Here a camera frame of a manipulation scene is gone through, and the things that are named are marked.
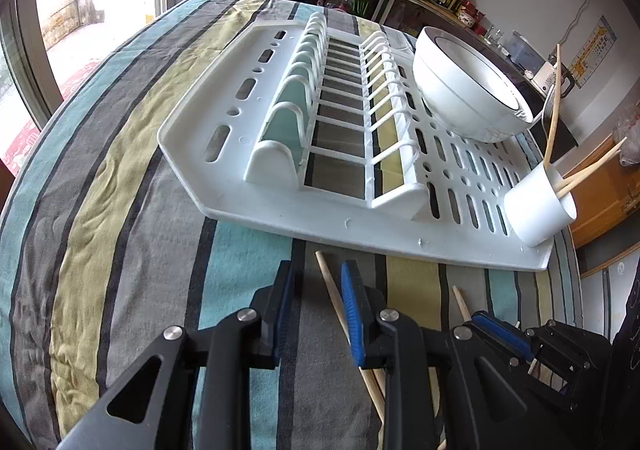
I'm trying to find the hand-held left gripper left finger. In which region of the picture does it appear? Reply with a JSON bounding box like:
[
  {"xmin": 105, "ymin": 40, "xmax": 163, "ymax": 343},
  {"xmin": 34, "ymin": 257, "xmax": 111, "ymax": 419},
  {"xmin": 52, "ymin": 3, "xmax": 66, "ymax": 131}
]
[{"xmin": 56, "ymin": 260, "xmax": 297, "ymax": 450}]

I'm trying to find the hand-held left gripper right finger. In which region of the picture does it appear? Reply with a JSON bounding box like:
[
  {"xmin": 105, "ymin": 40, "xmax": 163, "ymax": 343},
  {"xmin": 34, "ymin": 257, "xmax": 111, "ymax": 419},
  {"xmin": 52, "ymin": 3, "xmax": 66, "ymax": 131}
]
[{"xmin": 340, "ymin": 260, "xmax": 540, "ymax": 450}]

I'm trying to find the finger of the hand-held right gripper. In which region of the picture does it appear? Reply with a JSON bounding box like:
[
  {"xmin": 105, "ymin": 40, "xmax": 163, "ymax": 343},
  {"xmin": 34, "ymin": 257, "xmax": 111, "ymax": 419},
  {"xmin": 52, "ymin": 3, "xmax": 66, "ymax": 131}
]
[{"xmin": 471, "ymin": 309, "xmax": 539, "ymax": 364}]

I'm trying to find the white cup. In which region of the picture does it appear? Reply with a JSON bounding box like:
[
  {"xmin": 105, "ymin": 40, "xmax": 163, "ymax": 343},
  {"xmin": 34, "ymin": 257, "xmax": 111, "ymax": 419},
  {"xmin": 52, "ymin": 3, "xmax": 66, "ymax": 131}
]
[{"xmin": 502, "ymin": 162, "xmax": 578, "ymax": 247}]

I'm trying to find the white plastic dish rack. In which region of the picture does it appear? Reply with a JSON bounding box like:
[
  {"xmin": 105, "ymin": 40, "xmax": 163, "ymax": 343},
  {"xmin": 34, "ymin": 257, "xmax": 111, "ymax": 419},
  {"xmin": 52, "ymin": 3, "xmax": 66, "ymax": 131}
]
[{"xmin": 157, "ymin": 11, "xmax": 556, "ymax": 272}]

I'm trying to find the wooden door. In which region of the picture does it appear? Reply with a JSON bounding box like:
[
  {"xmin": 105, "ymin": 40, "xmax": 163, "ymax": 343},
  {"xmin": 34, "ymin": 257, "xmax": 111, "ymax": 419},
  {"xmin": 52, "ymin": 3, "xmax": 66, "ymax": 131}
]
[{"xmin": 567, "ymin": 130, "xmax": 640, "ymax": 275}]

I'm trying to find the striped tablecloth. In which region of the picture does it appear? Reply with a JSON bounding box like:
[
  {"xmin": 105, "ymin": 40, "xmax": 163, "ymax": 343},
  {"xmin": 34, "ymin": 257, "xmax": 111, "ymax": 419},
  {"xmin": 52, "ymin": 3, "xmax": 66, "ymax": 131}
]
[{"xmin": 0, "ymin": 0, "xmax": 586, "ymax": 450}]

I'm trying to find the plastic bag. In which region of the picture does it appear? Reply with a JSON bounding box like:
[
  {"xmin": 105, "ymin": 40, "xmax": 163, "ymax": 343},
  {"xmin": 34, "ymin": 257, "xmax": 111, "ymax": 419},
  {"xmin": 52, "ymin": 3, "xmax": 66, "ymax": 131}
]
[{"xmin": 612, "ymin": 100, "xmax": 640, "ymax": 165}]

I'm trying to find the white ceramic bowl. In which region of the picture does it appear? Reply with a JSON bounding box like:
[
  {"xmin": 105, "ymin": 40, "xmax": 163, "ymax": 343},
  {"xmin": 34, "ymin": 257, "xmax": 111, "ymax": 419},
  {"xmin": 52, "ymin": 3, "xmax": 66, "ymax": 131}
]
[{"xmin": 412, "ymin": 26, "xmax": 535, "ymax": 143}]

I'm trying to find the white electric kettle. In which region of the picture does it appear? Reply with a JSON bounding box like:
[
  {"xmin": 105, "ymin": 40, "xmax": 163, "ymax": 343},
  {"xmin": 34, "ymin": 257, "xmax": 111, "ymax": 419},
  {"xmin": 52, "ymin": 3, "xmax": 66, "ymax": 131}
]
[{"xmin": 532, "ymin": 60, "xmax": 576, "ymax": 100}]

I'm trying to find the clear water pitcher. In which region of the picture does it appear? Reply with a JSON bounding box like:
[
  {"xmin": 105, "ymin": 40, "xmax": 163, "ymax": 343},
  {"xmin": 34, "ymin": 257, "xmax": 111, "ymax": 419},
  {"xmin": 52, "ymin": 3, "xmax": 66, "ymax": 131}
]
[{"xmin": 502, "ymin": 32, "xmax": 538, "ymax": 70}]

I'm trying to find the red patterned mat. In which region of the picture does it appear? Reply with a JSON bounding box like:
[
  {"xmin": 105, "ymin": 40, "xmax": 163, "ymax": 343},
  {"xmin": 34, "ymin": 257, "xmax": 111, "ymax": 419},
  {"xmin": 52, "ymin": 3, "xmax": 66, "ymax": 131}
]
[{"xmin": 0, "ymin": 57, "xmax": 108, "ymax": 175}]

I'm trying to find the red jar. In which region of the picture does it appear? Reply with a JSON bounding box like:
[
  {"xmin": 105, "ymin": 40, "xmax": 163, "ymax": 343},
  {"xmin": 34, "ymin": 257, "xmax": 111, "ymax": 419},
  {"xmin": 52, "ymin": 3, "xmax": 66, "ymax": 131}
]
[{"xmin": 458, "ymin": 0, "xmax": 481, "ymax": 26}]

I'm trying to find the giraffe wall poster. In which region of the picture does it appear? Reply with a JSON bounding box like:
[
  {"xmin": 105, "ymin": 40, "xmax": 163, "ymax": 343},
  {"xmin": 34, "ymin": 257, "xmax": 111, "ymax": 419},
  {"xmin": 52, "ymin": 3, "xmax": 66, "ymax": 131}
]
[{"xmin": 570, "ymin": 14, "xmax": 617, "ymax": 89}]

